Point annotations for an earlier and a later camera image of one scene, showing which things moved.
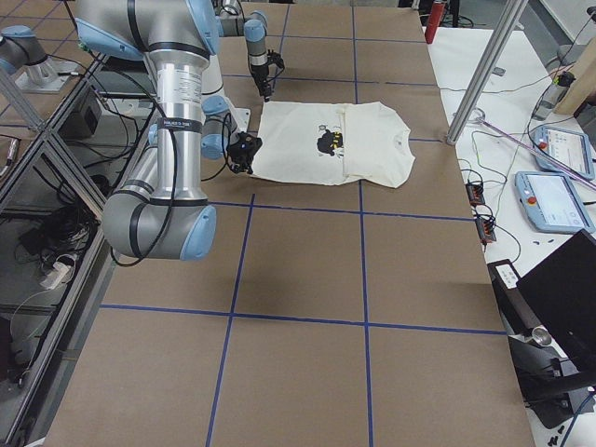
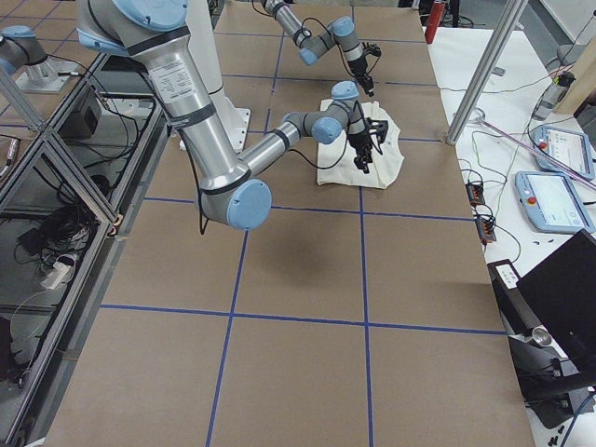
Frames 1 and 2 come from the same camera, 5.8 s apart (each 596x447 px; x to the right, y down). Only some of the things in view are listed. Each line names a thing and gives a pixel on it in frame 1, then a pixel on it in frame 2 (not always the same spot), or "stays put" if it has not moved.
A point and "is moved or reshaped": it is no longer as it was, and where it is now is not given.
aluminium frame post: (512, 13) stays put
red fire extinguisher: (435, 15) stays put
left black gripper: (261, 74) -> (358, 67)
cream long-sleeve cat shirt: (331, 142) is moved or reshaped
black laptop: (563, 287) stays put
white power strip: (53, 278) stays put
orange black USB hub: (475, 194) stays put
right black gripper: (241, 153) -> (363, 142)
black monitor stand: (553, 382) stays put
